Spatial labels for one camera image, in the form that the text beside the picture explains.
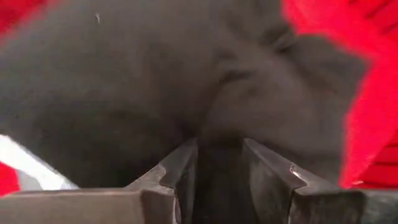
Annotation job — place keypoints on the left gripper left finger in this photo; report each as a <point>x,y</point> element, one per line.
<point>109,207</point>

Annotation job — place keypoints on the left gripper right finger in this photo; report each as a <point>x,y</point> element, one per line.
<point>311,205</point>

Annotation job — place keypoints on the black garment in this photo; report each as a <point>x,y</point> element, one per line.
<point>140,87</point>

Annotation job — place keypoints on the red plastic bin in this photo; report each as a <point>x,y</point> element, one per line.
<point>373,93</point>

